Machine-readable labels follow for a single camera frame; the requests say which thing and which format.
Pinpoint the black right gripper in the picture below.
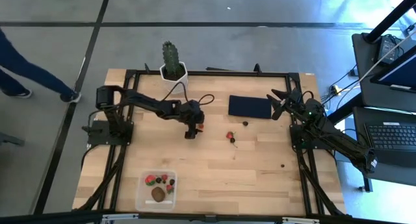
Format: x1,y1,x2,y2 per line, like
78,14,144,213
266,88,308,114

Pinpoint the brown kiwi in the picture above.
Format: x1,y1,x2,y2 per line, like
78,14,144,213
151,186,166,203

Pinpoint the clear plastic tupperware container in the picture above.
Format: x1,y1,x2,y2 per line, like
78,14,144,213
135,169,178,212

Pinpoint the folded dark blue cloth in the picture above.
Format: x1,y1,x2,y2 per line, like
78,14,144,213
227,94,272,119

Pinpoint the white plant pot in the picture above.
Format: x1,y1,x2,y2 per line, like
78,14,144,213
159,60,189,95

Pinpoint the tall green cactus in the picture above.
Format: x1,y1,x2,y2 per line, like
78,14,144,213
161,40,183,79

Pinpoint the black office desk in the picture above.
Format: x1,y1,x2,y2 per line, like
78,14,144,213
352,32,416,114
352,106,416,187

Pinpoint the laptop with black keyboard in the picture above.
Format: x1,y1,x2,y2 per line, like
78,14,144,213
364,121,416,168

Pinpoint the black power adapter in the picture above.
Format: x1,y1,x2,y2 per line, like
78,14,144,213
378,34,405,65

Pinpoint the black computer monitor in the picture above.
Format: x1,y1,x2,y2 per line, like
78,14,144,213
370,44,416,94

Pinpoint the black diagonal pole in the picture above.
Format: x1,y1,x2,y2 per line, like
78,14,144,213
365,0,416,44

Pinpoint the person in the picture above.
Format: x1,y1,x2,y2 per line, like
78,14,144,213
0,27,82,104

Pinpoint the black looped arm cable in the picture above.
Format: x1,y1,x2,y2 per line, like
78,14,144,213
161,81,215,106

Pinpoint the black aluminium table frame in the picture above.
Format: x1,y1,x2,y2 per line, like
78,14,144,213
73,68,350,218

